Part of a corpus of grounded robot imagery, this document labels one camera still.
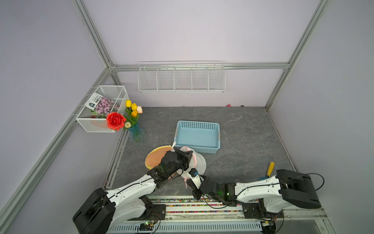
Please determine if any red artificial rose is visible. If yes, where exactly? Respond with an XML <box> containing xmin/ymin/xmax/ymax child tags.
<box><xmin>106</xmin><ymin>112</ymin><xmax>127</xmax><ymax>131</ymax></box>

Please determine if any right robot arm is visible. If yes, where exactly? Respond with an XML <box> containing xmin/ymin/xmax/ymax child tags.
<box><xmin>186</xmin><ymin>169</ymin><xmax>321</xmax><ymax>219</ymax></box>

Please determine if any orange mesh laundry bag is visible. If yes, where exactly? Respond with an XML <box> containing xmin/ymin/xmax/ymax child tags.
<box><xmin>145</xmin><ymin>145</ymin><xmax>173</xmax><ymax>170</ymax></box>

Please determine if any purple flower packet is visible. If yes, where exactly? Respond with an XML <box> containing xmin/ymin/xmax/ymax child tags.
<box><xmin>84</xmin><ymin>93</ymin><xmax>120</xmax><ymax>117</ymax></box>

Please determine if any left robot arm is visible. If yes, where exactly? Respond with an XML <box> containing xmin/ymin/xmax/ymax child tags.
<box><xmin>73</xmin><ymin>149</ymin><xmax>197</xmax><ymax>234</ymax></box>

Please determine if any white wire corner basket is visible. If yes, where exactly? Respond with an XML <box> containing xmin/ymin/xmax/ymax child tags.
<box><xmin>76</xmin><ymin>85</ymin><xmax>129</xmax><ymax>133</ymax></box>

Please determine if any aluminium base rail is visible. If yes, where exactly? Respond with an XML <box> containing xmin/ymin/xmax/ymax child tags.
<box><xmin>78</xmin><ymin>195</ymin><xmax>331</xmax><ymax>234</ymax></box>

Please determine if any white mesh laundry bag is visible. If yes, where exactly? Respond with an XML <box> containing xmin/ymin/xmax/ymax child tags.
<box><xmin>180</xmin><ymin>146</ymin><xmax>206</xmax><ymax>188</ymax></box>

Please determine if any tulip bouquet in vase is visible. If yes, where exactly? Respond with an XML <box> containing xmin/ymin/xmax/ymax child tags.
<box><xmin>124</xmin><ymin>99</ymin><xmax>145</xmax><ymax>142</ymax></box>

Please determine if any long white wire shelf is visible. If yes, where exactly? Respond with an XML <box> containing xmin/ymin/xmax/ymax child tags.
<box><xmin>137</xmin><ymin>63</ymin><xmax>226</xmax><ymax>93</ymax></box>

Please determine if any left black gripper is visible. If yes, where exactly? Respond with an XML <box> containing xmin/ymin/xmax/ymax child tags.
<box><xmin>167</xmin><ymin>149</ymin><xmax>192</xmax><ymax>177</ymax></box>

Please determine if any light blue plastic basket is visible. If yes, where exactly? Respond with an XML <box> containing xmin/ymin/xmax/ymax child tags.
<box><xmin>173</xmin><ymin>121</ymin><xmax>221</xmax><ymax>154</ymax></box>

